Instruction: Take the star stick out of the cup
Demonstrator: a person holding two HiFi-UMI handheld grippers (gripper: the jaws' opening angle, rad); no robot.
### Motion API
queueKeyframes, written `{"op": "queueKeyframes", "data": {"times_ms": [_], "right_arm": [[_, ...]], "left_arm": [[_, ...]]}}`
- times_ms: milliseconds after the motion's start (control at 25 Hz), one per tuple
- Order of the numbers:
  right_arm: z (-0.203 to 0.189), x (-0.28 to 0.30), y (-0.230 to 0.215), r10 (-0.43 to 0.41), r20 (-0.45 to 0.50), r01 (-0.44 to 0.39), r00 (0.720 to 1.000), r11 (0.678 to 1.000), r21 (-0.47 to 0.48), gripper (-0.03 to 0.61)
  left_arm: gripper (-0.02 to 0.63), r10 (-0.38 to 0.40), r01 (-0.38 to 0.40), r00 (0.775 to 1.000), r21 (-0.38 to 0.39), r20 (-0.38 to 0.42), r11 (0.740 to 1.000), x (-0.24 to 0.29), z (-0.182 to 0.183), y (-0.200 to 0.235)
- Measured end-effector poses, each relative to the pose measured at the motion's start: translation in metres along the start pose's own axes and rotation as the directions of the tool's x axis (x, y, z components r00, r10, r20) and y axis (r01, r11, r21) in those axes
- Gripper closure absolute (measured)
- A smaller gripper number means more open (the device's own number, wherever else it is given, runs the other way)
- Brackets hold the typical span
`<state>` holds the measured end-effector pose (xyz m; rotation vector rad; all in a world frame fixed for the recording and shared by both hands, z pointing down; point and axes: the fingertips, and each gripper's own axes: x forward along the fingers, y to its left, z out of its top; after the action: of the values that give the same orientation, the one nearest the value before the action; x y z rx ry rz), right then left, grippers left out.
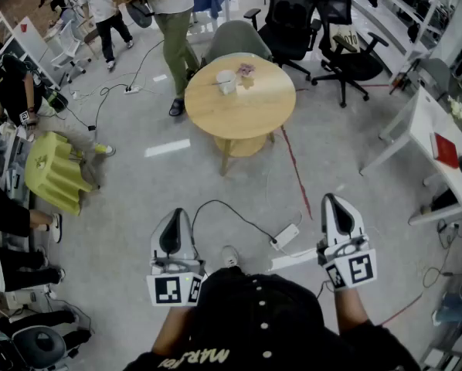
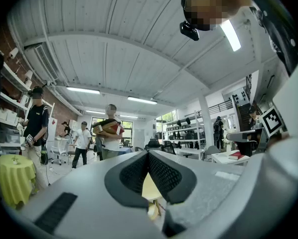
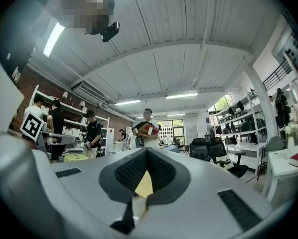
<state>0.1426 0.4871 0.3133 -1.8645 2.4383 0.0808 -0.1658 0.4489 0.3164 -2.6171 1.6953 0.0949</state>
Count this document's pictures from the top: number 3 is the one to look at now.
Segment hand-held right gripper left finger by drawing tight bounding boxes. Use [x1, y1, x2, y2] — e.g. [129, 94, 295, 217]
[99, 147, 149, 204]

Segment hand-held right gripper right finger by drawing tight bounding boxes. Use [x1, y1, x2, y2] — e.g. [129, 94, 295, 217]
[146, 147, 191, 207]

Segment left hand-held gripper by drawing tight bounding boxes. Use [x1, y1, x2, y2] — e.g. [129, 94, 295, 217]
[19, 110, 76, 160]

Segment black office chair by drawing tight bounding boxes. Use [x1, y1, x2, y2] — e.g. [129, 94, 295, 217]
[188, 137, 212, 162]
[208, 136, 249, 179]

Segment white shelf with lamps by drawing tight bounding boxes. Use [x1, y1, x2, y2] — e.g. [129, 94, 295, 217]
[28, 84, 110, 157]

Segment yellow-green table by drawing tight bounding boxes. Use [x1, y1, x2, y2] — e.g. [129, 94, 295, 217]
[63, 153, 90, 163]

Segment large window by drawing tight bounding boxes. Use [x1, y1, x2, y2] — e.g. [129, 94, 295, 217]
[155, 119, 185, 145]

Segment red and black boxes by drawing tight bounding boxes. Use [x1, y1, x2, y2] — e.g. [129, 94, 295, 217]
[132, 121, 160, 137]

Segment white air conditioner unit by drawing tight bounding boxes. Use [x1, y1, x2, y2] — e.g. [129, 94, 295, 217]
[72, 80, 108, 105]

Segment long ceiling light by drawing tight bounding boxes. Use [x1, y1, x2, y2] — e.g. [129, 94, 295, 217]
[165, 92, 199, 100]
[42, 21, 66, 58]
[114, 99, 142, 106]

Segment person's black shirt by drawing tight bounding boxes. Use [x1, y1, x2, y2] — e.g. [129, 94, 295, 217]
[0, 0, 62, 89]

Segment white shelf with bags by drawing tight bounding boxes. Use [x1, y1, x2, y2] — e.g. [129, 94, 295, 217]
[210, 88, 269, 175]

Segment white table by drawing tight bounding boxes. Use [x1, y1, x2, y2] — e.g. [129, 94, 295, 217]
[262, 140, 298, 204]

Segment grey chair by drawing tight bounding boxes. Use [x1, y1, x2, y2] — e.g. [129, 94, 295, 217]
[260, 135, 286, 170]

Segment white flower bouquet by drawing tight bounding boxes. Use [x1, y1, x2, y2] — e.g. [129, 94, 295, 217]
[284, 121, 298, 138]

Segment person's head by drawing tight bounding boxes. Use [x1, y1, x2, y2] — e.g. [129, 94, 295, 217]
[51, 0, 115, 36]

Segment black balcony railing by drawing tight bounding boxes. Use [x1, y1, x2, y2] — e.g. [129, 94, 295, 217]
[262, 58, 294, 92]

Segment black head-mounted camera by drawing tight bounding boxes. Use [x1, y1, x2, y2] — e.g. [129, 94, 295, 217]
[101, 21, 121, 43]

